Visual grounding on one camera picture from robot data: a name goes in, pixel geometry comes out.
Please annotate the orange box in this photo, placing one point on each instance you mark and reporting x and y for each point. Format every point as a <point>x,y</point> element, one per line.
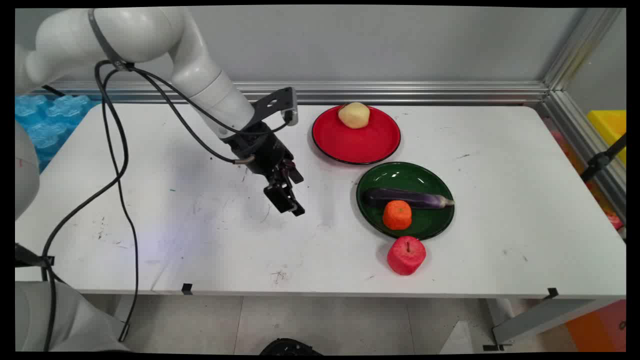
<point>600,330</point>

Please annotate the upright aluminium frame post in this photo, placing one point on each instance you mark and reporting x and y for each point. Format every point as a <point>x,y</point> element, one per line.
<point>580,50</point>

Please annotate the yellow plastic box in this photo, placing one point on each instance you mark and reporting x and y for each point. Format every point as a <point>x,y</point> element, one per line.
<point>607,125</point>

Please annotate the long aluminium frame rail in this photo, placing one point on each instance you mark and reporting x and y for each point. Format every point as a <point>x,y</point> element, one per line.
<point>400,92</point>

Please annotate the red apple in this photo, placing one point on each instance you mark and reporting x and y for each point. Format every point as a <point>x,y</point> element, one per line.
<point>406,257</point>

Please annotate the orange fruit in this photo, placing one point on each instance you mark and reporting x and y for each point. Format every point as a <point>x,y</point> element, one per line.
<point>397,216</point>

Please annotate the purple eggplant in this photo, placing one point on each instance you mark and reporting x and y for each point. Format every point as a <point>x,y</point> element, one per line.
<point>422,200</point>

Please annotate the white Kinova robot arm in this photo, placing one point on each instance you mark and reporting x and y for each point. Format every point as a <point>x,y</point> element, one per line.
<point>140,30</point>

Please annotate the black round floor object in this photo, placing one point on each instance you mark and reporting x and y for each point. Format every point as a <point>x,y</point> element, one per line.
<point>290,347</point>

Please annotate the blue plastic bottle pack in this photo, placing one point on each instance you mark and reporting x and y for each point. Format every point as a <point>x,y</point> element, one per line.
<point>47,125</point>

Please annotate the green plate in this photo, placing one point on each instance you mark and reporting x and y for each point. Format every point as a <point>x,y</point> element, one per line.
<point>400,175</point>

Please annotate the red plate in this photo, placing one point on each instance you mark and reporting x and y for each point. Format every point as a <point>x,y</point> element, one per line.
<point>360,145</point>

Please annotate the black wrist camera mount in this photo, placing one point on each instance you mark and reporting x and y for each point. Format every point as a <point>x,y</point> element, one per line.
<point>272,102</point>

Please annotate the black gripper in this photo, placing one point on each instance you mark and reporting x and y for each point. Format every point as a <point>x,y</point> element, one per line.
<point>260,150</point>

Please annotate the short aluminium frame rail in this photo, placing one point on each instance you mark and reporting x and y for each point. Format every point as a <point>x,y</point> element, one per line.
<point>590,145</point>

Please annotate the yellow potato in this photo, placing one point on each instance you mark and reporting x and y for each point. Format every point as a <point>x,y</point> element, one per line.
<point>354,115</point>

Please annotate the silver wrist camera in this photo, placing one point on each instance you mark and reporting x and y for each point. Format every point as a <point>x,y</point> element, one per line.
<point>292,116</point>

